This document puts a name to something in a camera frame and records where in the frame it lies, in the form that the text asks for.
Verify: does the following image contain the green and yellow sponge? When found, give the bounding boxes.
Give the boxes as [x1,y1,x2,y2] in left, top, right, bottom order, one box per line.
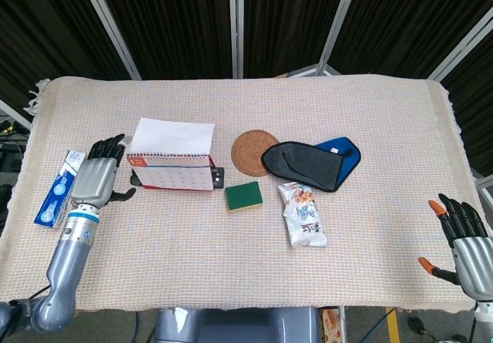
[223,180,265,213]

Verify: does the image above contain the grey and blue cloth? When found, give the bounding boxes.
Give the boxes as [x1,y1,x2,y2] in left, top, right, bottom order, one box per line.
[260,136,363,193]

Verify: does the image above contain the orange printed carton box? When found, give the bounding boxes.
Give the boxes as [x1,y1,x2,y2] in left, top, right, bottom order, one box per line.
[321,308,344,343]

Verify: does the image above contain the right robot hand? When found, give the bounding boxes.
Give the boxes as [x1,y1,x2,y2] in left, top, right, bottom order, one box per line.
[418,193,493,301]

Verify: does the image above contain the red 2026 desk calendar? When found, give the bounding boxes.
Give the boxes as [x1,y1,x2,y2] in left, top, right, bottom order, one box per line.
[126,117,216,193]

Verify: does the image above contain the silver snack bag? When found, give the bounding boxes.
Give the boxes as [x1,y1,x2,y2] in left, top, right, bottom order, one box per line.
[277,181,328,248]

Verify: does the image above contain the black folding screen white frame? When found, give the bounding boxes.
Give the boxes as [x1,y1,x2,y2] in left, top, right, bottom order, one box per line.
[0,0,493,178]

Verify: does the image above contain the beige woven tablecloth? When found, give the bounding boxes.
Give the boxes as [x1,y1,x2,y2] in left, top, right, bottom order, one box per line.
[0,75,493,314]

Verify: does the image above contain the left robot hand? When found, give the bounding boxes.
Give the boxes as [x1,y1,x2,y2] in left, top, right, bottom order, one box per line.
[71,133,138,210]

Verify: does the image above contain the round woven rattan coaster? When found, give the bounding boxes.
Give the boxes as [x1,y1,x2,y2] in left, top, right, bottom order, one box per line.
[230,129,280,177]

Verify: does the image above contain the grey robot torso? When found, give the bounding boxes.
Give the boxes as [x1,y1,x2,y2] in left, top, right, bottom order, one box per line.
[153,306,321,343]

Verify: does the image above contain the blue white toothpaste box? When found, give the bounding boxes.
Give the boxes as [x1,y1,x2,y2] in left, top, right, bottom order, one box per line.
[33,149,86,229]

